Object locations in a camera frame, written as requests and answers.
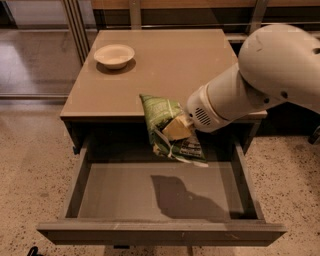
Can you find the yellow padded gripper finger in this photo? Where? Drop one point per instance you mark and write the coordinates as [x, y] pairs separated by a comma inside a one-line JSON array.
[[178, 128]]

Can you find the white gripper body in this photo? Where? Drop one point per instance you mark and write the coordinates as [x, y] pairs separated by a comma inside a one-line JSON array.
[[199, 111]]

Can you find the green jalapeno chip bag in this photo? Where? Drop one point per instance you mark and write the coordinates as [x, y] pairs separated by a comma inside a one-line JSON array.
[[158, 112]]

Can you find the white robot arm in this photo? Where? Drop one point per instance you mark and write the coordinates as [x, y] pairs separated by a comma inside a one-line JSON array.
[[276, 64]]

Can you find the grey cabinet with counter top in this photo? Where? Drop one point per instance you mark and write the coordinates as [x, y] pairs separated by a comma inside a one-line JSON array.
[[167, 63]]

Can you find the open grey top drawer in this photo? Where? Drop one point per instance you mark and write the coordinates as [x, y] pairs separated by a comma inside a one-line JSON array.
[[138, 200]]

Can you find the white paper bowl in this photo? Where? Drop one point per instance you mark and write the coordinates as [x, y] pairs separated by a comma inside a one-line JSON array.
[[115, 56]]

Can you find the black object right edge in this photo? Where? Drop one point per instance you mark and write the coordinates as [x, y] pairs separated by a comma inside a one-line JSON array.
[[315, 136]]

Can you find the black object bottom left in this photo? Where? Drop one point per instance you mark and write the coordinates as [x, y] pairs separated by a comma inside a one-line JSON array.
[[34, 252]]

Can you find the metal shelf frame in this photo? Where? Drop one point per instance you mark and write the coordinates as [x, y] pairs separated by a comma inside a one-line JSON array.
[[237, 17]]

